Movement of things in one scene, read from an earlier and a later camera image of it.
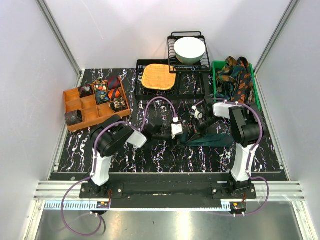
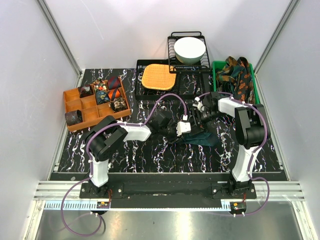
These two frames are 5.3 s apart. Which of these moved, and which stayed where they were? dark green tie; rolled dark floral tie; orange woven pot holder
Moved: dark green tie
Stayed: orange woven pot holder; rolled dark floral tie
